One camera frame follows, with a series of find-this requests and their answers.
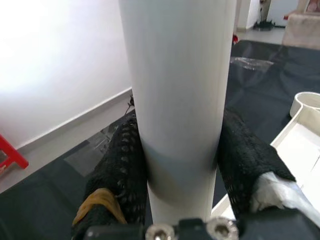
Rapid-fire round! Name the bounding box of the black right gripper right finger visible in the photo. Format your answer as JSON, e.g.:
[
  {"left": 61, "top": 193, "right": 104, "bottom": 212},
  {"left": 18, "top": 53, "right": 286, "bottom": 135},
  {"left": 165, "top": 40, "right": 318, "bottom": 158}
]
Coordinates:
[{"left": 217, "top": 108, "right": 320, "bottom": 226}]

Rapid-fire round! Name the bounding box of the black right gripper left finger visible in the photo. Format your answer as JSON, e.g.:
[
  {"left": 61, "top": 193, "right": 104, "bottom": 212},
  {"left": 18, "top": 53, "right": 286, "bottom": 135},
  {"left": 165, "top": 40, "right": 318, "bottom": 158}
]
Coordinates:
[{"left": 71, "top": 116, "right": 148, "bottom": 240}]

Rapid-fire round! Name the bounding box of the white plastic table leg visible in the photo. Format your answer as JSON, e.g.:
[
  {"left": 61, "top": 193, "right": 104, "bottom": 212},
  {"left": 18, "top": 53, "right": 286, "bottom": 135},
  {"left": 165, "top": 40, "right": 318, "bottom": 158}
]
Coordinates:
[{"left": 118, "top": 0, "right": 238, "bottom": 225}]

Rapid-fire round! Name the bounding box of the clear tape patch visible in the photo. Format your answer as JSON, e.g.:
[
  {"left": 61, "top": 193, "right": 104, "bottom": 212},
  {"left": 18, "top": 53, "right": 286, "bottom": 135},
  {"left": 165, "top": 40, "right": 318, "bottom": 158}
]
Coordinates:
[
  {"left": 63, "top": 124, "right": 121, "bottom": 177},
  {"left": 230, "top": 56, "right": 275, "bottom": 72}
]

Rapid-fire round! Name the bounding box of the white plastic table top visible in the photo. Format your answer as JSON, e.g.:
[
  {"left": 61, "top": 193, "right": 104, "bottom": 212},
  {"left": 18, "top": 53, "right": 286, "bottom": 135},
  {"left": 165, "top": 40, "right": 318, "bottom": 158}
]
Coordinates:
[{"left": 211, "top": 91, "right": 320, "bottom": 221}]

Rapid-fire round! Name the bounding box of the red stool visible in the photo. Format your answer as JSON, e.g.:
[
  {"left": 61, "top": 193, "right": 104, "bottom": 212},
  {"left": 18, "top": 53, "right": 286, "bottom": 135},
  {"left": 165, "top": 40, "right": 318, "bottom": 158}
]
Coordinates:
[{"left": 0, "top": 133, "right": 30, "bottom": 173}]

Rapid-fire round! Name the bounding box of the black footwear pile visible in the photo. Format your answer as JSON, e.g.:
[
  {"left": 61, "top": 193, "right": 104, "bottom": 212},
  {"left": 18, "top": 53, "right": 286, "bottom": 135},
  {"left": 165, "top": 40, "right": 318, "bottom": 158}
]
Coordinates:
[{"left": 254, "top": 19, "right": 276, "bottom": 31}]

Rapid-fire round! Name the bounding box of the beige fabric ottoman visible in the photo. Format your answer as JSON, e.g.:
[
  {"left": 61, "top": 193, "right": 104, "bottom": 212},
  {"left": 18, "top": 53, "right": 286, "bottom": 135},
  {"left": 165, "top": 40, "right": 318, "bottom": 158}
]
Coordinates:
[{"left": 282, "top": 12, "right": 320, "bottom": 49}]

